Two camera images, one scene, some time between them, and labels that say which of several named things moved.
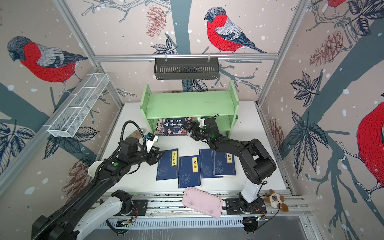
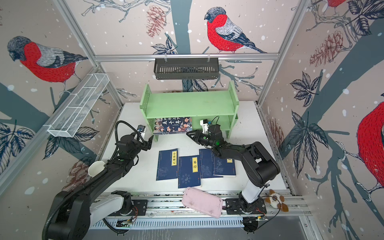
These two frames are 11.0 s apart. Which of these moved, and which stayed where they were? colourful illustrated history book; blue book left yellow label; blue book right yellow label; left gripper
Moved: left gripper
Stayed: blue book left yellow label; blue book right yellow label; colourful illustrated history book
